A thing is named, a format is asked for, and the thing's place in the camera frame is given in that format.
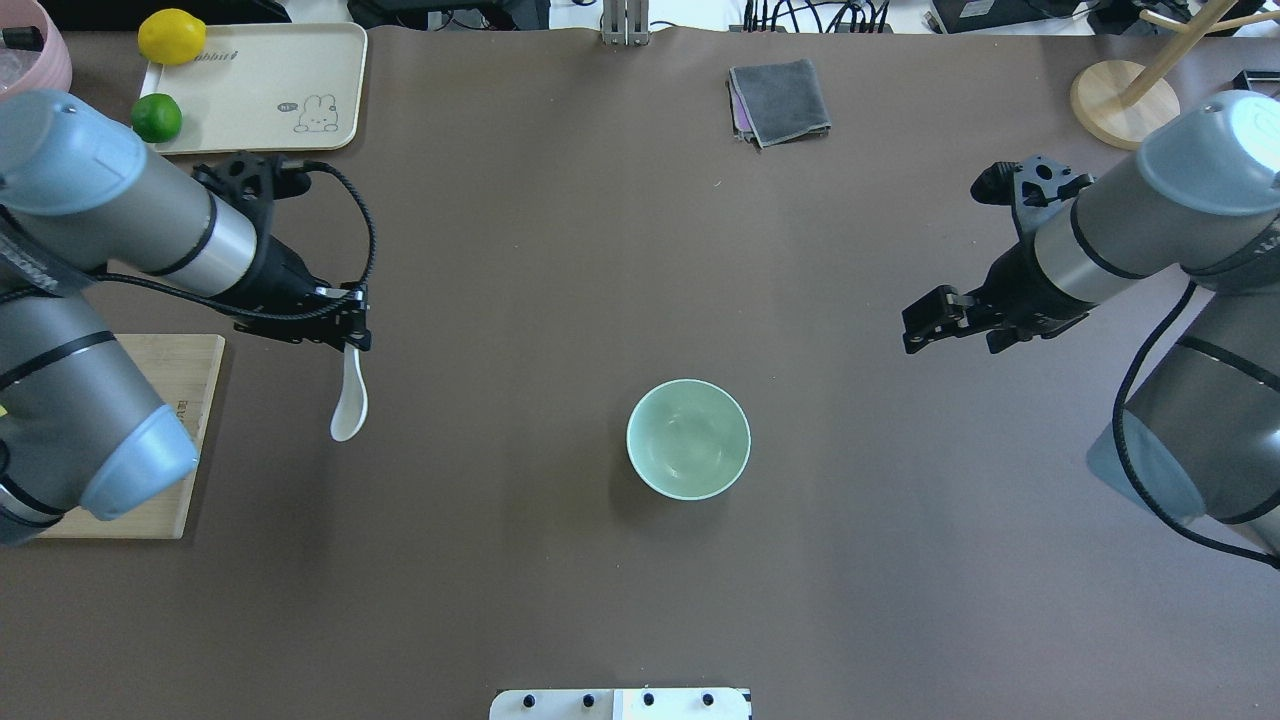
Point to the white ceramic spoon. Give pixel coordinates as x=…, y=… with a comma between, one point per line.
x=352, y=406

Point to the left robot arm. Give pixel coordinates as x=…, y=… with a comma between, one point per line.
x=86, y=201

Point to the light green bowl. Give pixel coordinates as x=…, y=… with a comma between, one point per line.
x=688, y=440

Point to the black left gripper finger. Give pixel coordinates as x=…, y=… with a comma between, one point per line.
x=353, y=301
x=353, y=335

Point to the grey folded cloth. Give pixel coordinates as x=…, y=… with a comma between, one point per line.
x=777, y=103

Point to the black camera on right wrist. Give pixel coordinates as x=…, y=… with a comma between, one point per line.
x=1035, y=190

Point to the pink bowl with ice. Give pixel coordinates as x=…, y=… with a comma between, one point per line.
x=24, y=69

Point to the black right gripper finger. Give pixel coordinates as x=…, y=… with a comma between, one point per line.
x=942, y=309
x=918, y=335

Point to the cream serving tray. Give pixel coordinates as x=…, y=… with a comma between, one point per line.
x=267, y=87

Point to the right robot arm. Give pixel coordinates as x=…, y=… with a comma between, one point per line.
x=1193, y=434

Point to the aluminium frame post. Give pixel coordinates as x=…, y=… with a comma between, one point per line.
x=625, y=22

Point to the yellow lemon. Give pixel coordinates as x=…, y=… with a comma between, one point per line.
x=171, y=36

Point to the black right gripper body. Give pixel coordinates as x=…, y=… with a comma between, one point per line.
x=1013, y=281

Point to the green lime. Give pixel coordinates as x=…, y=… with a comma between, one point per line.
x=157, y=118

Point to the wooden mug tree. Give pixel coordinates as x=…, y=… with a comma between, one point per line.
x=1121, y=102

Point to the bamboo cutting board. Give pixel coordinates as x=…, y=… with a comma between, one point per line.
x=151, y=479

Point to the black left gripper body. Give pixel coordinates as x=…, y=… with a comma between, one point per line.
x=283, y=283

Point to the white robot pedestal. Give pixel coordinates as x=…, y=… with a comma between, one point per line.
x=623, y=703

